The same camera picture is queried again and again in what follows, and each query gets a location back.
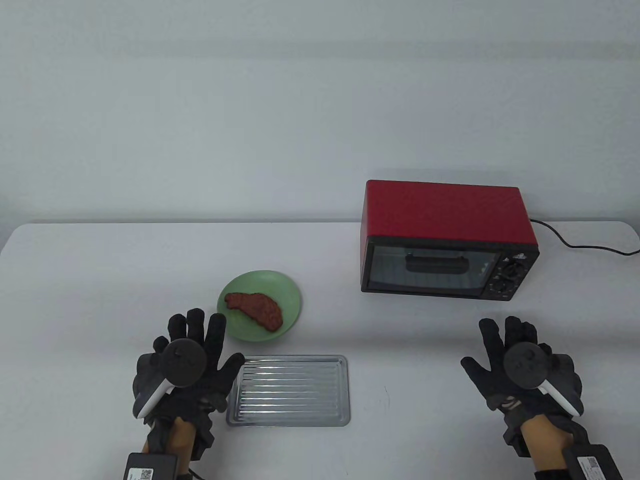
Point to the person's right hand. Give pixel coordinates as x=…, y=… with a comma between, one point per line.
x=490, y=345

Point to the person's left hand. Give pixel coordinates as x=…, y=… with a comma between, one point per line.
x=215, y=340

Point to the brown grilled steak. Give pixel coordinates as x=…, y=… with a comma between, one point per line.
x=260, y=307

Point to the green round plate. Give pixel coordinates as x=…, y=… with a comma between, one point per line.
x=280, y=289

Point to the silver metal baking tray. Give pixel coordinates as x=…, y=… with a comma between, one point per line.
x=290, y=390

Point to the red toaster oven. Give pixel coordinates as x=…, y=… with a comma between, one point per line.
x=440, y=210

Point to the person's left forearm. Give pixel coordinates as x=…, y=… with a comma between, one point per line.
x=181, y=440

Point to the black white left hand controller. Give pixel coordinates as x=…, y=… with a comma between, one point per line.
x=184, y=362

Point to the black white hand controller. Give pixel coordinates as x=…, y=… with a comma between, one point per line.
x=525, y=365
x=184, y=362

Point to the black white right hand controller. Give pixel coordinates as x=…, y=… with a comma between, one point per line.
x=525, y=365

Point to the black left wrist sensor box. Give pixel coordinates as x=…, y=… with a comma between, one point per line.
x=150, y=470

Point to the black wrist sensor box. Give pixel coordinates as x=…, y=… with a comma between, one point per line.
x=595, y=462
x=150, y=470

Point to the black right wrist sensor box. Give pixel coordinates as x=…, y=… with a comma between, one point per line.
x=595, y=462

